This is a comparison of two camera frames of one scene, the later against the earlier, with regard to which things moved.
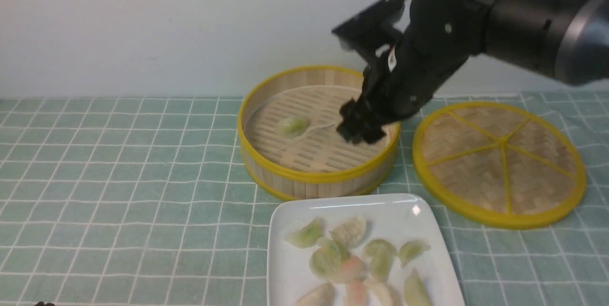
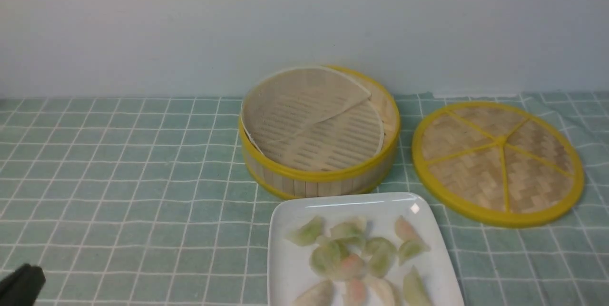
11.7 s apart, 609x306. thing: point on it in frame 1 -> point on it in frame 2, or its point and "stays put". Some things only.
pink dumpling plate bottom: (357, 291) stays put
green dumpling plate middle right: (380, 251) stays put
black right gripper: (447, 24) -> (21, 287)
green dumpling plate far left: (306, 236) stays put
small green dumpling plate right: (410, 248) stays put
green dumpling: (294, 126) -> (347, 230)
